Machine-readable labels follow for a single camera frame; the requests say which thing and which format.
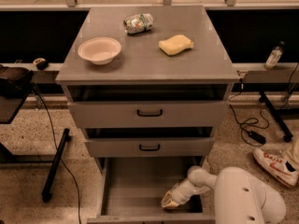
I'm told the crushed drink can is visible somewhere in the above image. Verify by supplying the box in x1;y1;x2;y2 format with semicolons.
123;13;153;35

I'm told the clear plastic bottle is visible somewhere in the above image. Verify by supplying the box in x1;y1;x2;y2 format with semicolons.
264;41;285;69

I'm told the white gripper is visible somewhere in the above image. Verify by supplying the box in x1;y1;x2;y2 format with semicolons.
161;178;209;210

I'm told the black floor cable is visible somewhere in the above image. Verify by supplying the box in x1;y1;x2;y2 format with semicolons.
32;84;83;224

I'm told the white red sneaker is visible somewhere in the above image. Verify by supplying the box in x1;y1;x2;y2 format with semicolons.
252;148;298;187

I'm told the grey drawer cabinet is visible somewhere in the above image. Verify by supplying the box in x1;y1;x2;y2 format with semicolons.
55;5;240;173

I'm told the black side table stand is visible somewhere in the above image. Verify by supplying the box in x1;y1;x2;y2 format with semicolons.
0;83;71;203

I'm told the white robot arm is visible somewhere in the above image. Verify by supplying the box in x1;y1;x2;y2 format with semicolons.
161;166;286;224

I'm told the yellow sponge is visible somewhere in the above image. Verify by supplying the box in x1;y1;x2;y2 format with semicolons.
158;35;193;56

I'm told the grey top drawer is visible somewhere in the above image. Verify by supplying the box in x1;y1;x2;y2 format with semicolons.
68;101;228;128

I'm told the white bowl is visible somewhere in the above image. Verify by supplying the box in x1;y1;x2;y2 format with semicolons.
78;37;121;65

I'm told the grey drawer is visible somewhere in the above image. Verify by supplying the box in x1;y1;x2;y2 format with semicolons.
85;137;214;158
68;101;228;128
87;157;215;224

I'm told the small tape measure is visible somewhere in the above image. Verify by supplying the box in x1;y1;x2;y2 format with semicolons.
33;58;49;70

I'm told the grey bottom drawer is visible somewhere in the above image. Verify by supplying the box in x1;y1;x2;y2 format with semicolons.
87;157;215;224

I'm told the black power adapter with cable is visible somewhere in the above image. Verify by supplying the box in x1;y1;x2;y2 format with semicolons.
228;77;271;147

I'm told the black bag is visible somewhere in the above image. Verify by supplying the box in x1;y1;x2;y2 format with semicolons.
0;65;34;98

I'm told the grey middle drawer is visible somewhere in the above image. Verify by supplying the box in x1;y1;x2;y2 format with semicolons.
85;137;214;158

